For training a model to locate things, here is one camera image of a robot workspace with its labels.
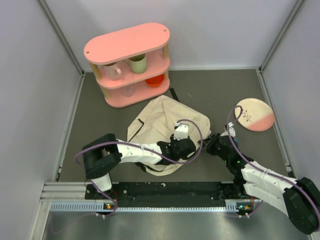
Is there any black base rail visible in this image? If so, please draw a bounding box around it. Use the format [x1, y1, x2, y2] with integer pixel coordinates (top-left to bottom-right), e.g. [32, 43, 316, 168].
[84, 181, 251, 209]

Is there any grey cable duct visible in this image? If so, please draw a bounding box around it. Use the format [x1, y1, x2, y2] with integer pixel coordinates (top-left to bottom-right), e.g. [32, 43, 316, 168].
[50, 201, 253, 213]

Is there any pink three-tier shelf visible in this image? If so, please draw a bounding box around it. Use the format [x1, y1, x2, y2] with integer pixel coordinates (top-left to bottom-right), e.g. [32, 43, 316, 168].
[83, 22, 170, 108]

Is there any cream and pink plate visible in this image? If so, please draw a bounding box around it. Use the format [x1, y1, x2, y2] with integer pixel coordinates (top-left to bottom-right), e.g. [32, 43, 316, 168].
[234, 98, 275, 132]

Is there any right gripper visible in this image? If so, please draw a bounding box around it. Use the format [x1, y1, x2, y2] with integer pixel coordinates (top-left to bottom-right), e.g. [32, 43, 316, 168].
[198, 132, 230, 163]

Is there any clear glass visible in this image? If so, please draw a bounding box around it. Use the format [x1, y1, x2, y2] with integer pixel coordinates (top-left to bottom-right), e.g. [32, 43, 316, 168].
[122, 84, 135, 98]

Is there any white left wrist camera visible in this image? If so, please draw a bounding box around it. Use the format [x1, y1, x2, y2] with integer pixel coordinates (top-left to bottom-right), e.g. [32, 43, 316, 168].
[173, 121, 189, 141]

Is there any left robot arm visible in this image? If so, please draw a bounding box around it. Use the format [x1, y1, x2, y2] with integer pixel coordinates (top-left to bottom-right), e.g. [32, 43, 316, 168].
[82, 133, 196, 199]

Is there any green mug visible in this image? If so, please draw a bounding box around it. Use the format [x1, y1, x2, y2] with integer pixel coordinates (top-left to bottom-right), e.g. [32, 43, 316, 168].
[123, 54, 148, 74]

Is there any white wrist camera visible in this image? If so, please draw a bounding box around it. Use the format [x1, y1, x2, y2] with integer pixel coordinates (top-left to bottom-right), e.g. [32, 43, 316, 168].
[225, 122, 236, 138]
[173, 121, 189, 141]

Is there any orange bowl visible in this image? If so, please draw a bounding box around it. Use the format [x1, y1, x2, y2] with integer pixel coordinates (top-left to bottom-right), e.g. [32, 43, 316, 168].
[145, 74, 165, 87]

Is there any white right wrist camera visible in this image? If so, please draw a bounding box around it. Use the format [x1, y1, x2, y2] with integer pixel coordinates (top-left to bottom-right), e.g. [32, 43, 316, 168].
[225, 122, 236, 138]

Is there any cream canvas backpack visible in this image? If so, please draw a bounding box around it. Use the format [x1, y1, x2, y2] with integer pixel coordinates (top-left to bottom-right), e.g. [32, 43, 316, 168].
[127, 95, 211, 177]

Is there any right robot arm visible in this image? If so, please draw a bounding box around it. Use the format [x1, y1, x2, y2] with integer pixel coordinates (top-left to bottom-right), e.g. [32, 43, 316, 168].
[203, 132, 320, 235]

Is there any pink mug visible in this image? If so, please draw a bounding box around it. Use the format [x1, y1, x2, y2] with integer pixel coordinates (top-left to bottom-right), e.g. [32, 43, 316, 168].
[103, 62, 122, 81]

